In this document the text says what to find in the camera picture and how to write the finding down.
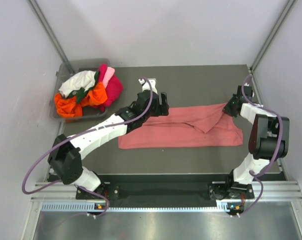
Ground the dark green t shirt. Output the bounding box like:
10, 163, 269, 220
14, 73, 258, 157
72, 71, 99, 104

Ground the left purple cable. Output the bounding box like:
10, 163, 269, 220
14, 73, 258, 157
21, 76, 154, 218

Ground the orange t shirt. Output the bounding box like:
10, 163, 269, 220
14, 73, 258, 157
54, 82, 108, 118

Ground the magenta t shirt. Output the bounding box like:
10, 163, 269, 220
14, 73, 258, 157
97, 64, 124, 112

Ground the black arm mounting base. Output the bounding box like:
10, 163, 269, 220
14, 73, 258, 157
75, 174, 254, 208

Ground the slotted grey cable duct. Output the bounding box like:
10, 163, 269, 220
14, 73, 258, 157
40, 201, 247, 213

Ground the salmon pink t shirt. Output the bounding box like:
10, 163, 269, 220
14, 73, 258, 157
118, 103, 244, 150

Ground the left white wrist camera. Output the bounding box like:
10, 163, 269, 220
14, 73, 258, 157
138, 78, 158, 94

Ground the aluminium front rail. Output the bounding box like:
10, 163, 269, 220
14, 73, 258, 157
30, 181, 79, 203

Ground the white t shirt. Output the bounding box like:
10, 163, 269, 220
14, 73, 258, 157
58, 70, 97, 98

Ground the grey plastic bin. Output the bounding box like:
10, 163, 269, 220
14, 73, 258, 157
49, 58, 110, 123

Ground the right aluminium frame post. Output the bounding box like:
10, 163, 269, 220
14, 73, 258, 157
248, 0, 298, 74

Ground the aluminium frame post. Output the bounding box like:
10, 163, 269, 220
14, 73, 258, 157
248, 0, 298, 74
27, 0, 75, 74

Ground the light pink t shirt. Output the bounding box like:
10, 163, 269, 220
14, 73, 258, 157
102, 66, 115, 88

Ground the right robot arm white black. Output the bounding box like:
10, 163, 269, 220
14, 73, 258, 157
223, 85, 290, 198

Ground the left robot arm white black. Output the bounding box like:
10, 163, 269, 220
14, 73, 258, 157
48, 90, 169, 199

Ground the left aluminium frame post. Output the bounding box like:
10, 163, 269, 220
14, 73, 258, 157
27, 0, 75, 74

